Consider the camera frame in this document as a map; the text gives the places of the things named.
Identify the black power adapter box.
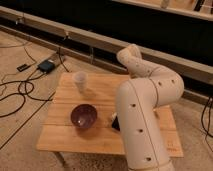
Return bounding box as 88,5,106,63
38,60,55,73

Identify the white phone stand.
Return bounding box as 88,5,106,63
111,113,117,121

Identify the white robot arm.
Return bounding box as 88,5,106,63
115,44,184,171

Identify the purple ceramic bowl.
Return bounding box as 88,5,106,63
70,104,97,129

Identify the small black device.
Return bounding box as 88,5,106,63
17,64,30,72

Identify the black smartphone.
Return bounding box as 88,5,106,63
112,117,120,131

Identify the long wooden beam rail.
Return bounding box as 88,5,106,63
0,6,213,85

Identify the black cable at right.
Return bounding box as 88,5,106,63
200,96,213,139

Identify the wooden table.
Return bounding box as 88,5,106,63
36,72,185,171

